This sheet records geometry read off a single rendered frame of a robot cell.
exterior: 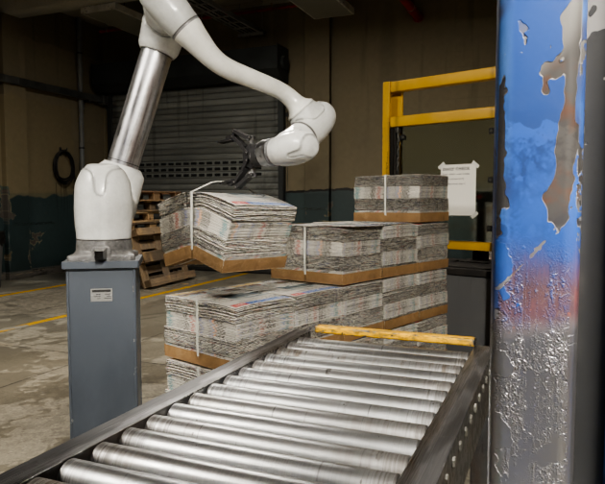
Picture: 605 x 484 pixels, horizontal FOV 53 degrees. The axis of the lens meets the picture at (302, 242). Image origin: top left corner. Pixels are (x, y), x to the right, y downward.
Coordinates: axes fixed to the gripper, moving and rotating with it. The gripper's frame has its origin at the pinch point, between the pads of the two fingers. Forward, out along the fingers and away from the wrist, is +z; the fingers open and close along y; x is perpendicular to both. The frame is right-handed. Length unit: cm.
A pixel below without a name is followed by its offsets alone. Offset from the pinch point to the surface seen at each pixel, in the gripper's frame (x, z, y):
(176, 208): -13.3, 10.4, 15.8
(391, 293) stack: 84, -10, 54
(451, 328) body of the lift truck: 174, 13, 83
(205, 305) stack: -11, 0, 49
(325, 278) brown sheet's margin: 46, -4, 44
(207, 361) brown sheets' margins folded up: -10, 1, 68
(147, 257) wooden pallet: 316, 535, 41
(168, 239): -13.8, 15.0, 26.1
